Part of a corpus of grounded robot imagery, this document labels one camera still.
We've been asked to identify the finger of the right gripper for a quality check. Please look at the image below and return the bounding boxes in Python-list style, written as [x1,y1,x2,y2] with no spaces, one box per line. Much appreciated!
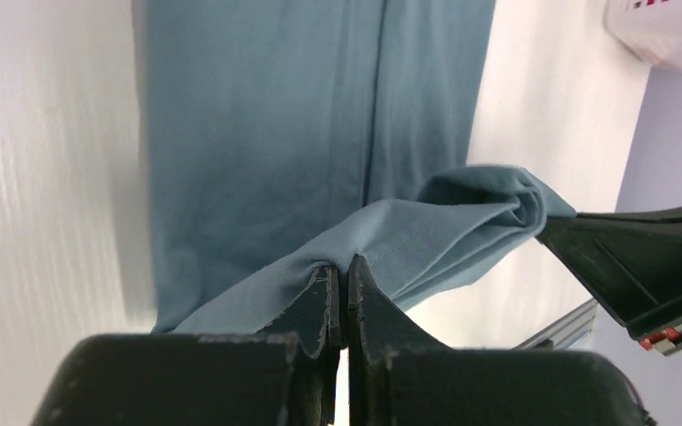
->
[537,207,682,356]

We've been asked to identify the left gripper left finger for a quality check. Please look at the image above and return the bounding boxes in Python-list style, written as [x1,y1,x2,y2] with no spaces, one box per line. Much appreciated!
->
[33,266,341,425]

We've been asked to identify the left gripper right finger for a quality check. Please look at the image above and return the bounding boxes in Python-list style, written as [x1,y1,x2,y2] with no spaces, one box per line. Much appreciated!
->
[347,256,654,426]

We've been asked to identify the grey-blue t shirt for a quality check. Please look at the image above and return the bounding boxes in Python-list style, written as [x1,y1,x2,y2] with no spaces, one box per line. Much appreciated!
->
[140,1,575,334]

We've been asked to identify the white plastic basket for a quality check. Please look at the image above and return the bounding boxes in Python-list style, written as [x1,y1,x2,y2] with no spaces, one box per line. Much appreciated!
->
[605,0,682,72]

